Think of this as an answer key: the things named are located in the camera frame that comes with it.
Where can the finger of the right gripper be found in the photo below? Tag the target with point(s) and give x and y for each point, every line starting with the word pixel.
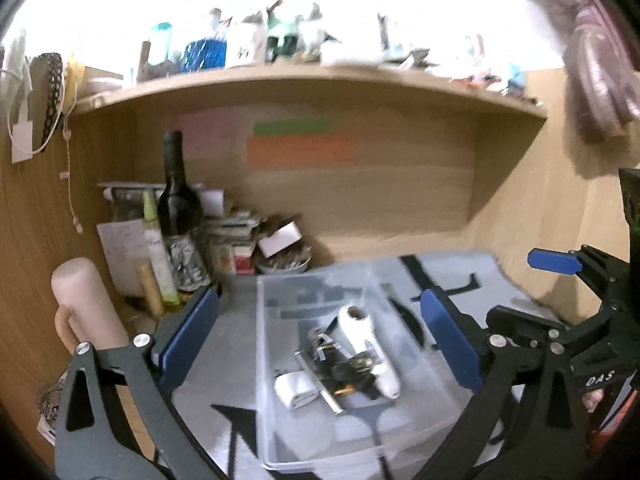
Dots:
pixel 565 263

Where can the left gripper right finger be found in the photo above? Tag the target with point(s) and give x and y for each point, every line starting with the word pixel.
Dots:
pixel 547 438

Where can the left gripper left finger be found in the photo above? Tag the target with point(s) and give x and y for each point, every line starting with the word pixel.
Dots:
pixel 116 419

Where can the white power adapter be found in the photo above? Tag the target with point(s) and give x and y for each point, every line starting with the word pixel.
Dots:
pixel 295 389

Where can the clear plastic storage bin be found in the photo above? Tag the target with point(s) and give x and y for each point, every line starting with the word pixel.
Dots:
pixel 312 439

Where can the silver metal bar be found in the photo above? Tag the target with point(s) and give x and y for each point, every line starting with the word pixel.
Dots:
pixel 305 362

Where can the white handheld massager device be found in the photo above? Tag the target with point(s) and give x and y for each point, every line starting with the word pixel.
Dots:
pixel 358 329

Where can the silver key bunch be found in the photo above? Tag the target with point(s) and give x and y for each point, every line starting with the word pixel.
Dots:
pixel 321 342

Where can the sticker card with metal ornament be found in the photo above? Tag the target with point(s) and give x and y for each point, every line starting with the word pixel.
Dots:
pixel 49 401

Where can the pink thermos bottle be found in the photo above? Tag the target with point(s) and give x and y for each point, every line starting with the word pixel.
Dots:
pixel 85 309

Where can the yellow lip balm tube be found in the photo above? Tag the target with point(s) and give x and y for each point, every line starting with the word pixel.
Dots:
pixel 150 288

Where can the green white spray bottle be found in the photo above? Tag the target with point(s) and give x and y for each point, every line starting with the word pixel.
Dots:
pixel 157 251

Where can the handwritten paper note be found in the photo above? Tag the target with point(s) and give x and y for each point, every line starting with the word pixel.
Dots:
pixel 124 246

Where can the dark round metal trinket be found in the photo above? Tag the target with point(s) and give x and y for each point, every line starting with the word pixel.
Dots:
pixel 363 363

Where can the blue small box on shelf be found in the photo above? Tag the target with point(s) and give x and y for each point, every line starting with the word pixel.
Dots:
pixel 516 83

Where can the pink tied curtain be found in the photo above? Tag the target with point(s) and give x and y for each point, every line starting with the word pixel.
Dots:
pixel 602 87

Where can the dark wine bottle elephant label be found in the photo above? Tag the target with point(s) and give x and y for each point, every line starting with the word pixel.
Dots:
pixel 180 215

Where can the white bowl of pebbles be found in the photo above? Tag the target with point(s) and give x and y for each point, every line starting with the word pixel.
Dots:
pixel 283 263

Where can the pink sticky note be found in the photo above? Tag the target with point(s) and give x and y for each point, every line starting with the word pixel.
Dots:
pixel 210 133

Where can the orange sticky note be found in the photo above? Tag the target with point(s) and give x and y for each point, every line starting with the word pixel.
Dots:
pixel 300 152

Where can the green sticky note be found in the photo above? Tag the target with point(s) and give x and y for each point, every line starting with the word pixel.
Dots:
pixel 293 127

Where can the wooden shelf board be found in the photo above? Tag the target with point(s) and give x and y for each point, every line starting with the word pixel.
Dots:
pixel 311 84

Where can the black patterned headband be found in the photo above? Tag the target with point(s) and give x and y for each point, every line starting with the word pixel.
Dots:
pixel 47 73

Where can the blue patterned glass bottle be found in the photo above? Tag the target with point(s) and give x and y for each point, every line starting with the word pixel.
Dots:
pixel 204 54

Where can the teal tumbler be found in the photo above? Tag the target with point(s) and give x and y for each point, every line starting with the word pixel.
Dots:
pixel 160 41

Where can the white charger with cable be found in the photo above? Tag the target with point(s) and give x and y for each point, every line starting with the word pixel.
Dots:
pixel 16 86

